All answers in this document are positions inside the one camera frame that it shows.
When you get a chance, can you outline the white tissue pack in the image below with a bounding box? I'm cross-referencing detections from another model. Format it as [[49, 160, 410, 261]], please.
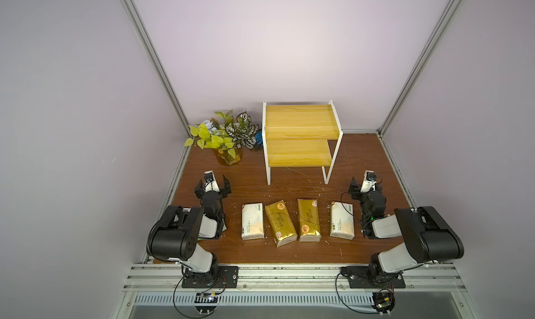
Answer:
[[330, 201, 355, 240], [241, 203, 265, 240]]

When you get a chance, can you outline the gold tissue pack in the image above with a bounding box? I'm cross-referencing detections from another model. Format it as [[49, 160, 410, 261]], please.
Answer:
[[298, 199, 322, 242], [265, 200, 298, 248]]

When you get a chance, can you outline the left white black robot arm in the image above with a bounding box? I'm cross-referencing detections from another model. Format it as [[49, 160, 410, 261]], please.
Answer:
[[146, 171, 231, 282]]

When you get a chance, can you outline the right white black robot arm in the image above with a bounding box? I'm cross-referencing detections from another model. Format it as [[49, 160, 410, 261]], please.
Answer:
[[348, 171, 465, 282]]

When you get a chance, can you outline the blue object behind shelf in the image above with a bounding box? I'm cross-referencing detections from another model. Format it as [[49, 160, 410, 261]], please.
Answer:
[[255, 131, 263, 148]]

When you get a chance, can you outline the potted plant in glass vase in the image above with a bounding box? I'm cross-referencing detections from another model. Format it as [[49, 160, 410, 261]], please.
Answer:
[[185, 110, 260, 166]]

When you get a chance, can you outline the right controller board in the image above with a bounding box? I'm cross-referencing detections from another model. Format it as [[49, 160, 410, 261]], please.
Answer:
[[371, 288, 396, 316]]

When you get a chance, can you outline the controller board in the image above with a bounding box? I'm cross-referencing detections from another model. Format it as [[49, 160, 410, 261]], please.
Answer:
[[371, 288, 396, 316], [194, 293, 220, 318]]

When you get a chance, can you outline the left controller board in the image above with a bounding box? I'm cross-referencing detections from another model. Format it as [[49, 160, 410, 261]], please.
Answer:
[[194, 293, 220, 318]]

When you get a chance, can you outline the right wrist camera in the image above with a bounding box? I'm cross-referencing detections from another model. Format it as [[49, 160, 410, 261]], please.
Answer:
[[361, 171, 377, 193]]

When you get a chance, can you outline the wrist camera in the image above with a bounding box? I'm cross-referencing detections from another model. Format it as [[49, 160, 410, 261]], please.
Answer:
[[361, 171, 377, 193], [204, 171, 220, 192]]

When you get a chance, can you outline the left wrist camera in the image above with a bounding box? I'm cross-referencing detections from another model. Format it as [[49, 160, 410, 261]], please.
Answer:
[[204, 171, 220, 192]]

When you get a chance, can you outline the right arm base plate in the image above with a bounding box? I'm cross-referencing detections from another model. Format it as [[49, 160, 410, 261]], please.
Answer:
[[340, 265, 406, 290]]

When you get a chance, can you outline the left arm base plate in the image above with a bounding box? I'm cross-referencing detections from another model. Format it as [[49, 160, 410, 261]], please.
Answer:
[[181, 265, 239, 289]]

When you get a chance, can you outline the wooden two-tier shelf white frame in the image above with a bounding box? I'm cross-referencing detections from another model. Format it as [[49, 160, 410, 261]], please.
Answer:
[[261, 100, 344, 185]]

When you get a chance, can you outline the aluminium rail frame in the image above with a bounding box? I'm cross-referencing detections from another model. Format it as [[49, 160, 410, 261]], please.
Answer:
[[112, 263, 480, 318]]

